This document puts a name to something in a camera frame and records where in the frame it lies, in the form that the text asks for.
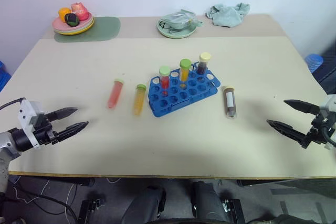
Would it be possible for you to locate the black metal bracket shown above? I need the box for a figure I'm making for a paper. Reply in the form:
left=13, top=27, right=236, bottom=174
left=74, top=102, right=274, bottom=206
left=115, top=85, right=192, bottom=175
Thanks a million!
left=221, top=197, right=247, bottom=224
left=78, top=198, right=106, bottom=224

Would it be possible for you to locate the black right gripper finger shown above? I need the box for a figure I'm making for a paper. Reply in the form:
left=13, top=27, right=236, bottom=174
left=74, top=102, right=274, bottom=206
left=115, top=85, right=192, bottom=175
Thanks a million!
left=266, top=119, right=308, bottom=145
left=283, top=99, right=321, bottom=116

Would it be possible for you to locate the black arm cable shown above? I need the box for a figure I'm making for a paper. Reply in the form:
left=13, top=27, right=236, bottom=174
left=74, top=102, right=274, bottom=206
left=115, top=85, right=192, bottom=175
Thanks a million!
left=322, top=125, right=336, bottom=148
left=0, top=98, right=26, bottom=111

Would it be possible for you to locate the dark toy avocado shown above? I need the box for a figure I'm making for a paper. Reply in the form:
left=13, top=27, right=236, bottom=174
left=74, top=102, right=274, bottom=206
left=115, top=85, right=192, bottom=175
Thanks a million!
left=64, top=12, right=80, bottom=27

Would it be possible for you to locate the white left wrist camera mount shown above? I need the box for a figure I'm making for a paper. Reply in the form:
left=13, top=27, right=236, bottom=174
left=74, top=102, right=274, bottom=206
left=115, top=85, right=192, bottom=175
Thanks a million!
left=17, top=99, right=47, bottom=151

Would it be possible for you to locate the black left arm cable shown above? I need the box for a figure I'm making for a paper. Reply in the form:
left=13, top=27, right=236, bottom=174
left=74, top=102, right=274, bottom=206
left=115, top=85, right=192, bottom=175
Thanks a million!
left=0, top=98, right=26, bottom=111

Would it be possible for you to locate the blue plastic crate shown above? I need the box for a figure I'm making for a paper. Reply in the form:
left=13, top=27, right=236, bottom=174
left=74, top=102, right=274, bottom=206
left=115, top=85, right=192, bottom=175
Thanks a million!
left=0, top=60, right=12, bottom=93

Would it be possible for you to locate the red toy apple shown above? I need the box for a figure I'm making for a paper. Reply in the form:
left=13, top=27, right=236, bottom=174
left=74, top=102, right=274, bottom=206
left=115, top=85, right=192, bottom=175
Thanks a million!
left=70, top=2, right=89, bottom=22

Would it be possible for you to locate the yellow tube green cap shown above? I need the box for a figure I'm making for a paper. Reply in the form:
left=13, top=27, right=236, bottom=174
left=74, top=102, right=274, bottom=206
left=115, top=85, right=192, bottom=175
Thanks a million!
left=178, top=58, right=193, bottom=89

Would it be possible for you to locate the red tube light-green cap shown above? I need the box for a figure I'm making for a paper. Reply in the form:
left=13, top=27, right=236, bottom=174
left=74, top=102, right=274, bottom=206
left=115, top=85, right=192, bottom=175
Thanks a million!
left=158, top=65, right=172, bottom=97

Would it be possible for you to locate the dark tube pale-yellow cap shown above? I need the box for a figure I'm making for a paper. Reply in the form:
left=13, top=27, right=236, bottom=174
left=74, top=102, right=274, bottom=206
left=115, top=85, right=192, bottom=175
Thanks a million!
left=196, top=51, right=212, bottom=76

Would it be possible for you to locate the light green stacked plate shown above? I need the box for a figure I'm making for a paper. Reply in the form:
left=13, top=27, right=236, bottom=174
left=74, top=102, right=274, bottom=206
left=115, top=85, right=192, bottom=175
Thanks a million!
left=53, top=16, right=95, bottom=34

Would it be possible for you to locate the crumpled green towel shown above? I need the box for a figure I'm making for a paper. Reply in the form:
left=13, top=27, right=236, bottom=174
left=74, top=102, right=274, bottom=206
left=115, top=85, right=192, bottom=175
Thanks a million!
left=205, top=2, right=251, bottom=29

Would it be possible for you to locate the blue test tube rack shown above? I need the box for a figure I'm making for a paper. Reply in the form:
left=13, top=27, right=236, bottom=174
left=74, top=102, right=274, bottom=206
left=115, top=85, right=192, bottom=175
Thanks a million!
left=148, top=61, right=222, bottom=118

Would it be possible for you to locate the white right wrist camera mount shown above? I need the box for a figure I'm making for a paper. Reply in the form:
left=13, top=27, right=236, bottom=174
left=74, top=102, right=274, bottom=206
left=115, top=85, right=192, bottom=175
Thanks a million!
left=318, top=94, right=336, bottom=152

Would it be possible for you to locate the brown tube tan cap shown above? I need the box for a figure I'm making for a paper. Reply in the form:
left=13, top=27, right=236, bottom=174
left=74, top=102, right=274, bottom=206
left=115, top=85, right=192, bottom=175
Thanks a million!
left=222, top=85, right=238, bottom=120

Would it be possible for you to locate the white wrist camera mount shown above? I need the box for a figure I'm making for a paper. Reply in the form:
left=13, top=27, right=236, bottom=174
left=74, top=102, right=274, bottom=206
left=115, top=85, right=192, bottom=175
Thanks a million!
left=17, top=99, right=47, bottom=151
left=318, top=94, right=336, bottom=152

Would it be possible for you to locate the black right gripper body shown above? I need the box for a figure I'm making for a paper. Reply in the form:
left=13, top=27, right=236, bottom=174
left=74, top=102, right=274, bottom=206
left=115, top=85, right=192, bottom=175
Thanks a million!
left=299, top=113, right=329, bottom=150

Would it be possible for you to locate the dark grey rounded shape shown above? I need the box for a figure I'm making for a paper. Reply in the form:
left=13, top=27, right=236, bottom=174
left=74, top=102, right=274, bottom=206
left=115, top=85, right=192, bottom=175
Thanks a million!
left=191, top=180, right=227, bottom=224
left=120, top=185, right=167, bottom=224

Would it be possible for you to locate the green placemat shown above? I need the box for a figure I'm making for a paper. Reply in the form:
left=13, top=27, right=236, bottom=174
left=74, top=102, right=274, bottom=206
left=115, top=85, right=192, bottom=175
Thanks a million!
left=54, top=16, right=122, bottom=44

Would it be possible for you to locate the orange tube green cap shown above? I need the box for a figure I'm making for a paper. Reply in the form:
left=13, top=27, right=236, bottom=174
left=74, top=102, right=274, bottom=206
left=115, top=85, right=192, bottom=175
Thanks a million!
left=133, top=83, right=148, bottom=116

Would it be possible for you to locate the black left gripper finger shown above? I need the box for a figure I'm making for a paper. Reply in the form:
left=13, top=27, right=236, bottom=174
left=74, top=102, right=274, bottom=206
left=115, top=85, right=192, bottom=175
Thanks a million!
left=47, top=107, right=79, bottom=123
left=56, top=121, right=89, bottom=142

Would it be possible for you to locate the dark furniture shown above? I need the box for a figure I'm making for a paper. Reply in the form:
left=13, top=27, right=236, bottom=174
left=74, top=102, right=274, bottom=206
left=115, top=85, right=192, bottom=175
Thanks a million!
left=318, top=47, right=336, bottom=94

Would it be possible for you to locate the pale green plate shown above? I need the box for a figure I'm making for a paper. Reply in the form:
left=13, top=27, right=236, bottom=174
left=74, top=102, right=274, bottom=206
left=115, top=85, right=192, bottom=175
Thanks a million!
left=156, top=17, right=198, bottom=39

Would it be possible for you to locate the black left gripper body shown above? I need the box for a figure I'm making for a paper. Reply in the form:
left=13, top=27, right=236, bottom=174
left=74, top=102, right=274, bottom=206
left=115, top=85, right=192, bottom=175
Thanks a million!
left=31, top=113, right=60, bottom=146

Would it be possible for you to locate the blue ribbed plastic stack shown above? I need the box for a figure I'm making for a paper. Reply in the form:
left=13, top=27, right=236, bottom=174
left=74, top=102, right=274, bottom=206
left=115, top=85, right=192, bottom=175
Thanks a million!
left=304, top=53, right=326, bottom=73

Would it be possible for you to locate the pink plate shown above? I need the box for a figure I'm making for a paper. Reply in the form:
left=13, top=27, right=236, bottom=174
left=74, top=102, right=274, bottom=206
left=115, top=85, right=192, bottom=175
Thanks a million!
left=51, top=11, right=95, bottom=32

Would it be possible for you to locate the pink-red tube green cap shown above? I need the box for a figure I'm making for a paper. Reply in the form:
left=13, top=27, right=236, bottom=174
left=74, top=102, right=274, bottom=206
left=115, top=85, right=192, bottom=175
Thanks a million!
left=106, top=78, right=125, bottom=110

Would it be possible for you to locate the thin black cable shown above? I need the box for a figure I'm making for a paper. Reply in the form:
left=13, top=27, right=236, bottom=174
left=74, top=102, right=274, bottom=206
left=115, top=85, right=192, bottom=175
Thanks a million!
left=7, top=179, right=79, bottom=221

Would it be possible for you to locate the yellow plate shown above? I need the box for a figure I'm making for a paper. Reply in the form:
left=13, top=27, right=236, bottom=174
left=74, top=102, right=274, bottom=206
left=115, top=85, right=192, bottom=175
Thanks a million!
left=54, top=19, right=96, bottom=36

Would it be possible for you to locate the orange toy pepper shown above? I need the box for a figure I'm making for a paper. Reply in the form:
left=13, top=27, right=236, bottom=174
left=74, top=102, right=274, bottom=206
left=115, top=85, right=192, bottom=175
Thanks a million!
left=58, top=7, right=72, bottom=23

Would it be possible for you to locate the clear plastic pouch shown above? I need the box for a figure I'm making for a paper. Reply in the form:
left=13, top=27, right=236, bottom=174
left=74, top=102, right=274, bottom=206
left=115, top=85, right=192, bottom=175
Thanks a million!
left=158, top=9, right=204, bottom=32

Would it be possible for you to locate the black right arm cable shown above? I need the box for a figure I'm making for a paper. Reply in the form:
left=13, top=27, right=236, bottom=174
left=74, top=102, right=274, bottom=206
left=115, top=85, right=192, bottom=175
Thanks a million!
left=322, top=125, right=336, bottom=148

